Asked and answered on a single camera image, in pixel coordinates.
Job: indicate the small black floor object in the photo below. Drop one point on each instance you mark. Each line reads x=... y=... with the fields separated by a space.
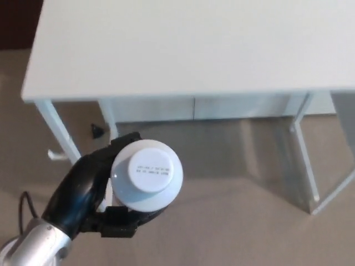
x=97 y=130

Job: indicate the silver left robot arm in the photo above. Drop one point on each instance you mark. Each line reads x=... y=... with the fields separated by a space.
x=30 y=243

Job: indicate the white table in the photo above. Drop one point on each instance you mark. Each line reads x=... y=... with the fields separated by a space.
x=194 y=55

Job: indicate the white plastic bottle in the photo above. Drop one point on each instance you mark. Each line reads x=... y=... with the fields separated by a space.
x=147 y=174

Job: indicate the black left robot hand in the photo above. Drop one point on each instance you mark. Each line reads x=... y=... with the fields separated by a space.
x=80 y=191

